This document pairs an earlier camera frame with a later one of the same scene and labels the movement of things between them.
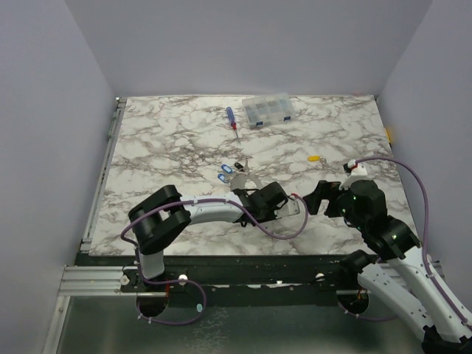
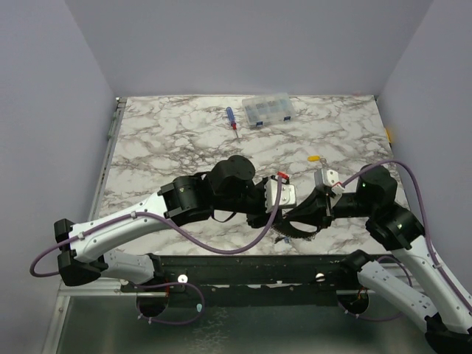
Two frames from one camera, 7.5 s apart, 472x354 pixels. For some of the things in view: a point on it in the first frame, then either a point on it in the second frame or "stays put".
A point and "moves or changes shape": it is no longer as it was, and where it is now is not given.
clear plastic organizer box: x=265 y=110 stays put
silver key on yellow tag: x=323 y=161 stays put
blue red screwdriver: x=228 y=110 stays put
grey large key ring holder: x=238 y=181 moves or changes shape
